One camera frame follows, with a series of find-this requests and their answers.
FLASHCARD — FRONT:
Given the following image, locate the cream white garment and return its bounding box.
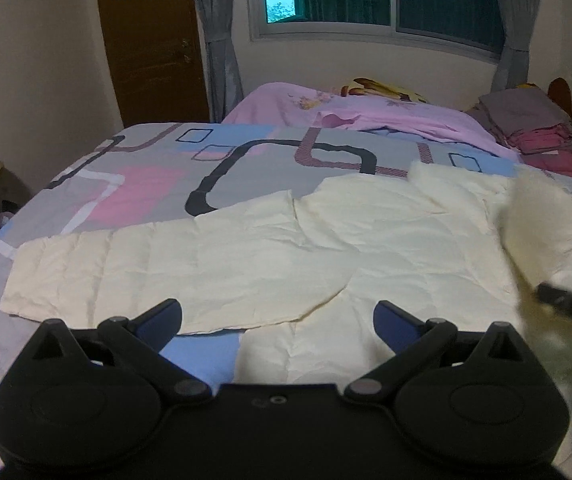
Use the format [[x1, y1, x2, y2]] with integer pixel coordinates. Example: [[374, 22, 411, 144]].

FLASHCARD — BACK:
[[0, 162, 572, 475]]

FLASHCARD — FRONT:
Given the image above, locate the stack of folded clothes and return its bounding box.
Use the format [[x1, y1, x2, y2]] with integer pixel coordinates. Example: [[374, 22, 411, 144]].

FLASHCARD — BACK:
[[467, 86, 572, 177]]

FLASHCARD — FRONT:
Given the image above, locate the patterned grey blue bedsheet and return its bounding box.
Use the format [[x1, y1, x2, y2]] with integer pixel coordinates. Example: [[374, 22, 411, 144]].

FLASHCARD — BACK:
[[0, 121, 572, 480]]

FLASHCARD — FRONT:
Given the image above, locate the pink floral blanket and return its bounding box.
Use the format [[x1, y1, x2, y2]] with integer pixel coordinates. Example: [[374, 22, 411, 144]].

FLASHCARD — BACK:
[[223, 82, 520, 162]]

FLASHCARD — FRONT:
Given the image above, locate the yellow patterned pillow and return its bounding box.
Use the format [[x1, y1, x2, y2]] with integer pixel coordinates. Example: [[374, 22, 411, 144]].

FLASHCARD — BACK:
[[339, 77, 428, 104]]

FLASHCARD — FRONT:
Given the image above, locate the brown wooden door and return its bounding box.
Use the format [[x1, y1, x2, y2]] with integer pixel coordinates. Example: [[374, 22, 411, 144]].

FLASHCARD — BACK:
[[97, 0, 210, 127]]

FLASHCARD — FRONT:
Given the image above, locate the right grey curtain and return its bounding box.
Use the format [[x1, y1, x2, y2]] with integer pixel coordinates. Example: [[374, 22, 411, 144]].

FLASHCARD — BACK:
[[491, 0, 541, 92]]

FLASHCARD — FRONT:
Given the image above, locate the grey curtain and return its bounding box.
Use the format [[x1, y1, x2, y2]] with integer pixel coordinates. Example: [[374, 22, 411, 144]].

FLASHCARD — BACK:
[[491, 0, 541, 92], [195, 0, 244, 122]]

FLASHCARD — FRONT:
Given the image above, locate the white framed window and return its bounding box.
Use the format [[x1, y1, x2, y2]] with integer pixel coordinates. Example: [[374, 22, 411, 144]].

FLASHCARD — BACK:
[[248, 0, 504, 61]]

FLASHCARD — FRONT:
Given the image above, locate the left grey curtain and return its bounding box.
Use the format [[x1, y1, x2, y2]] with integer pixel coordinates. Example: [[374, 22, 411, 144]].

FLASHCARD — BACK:
[[195, 0, 244, 122]]

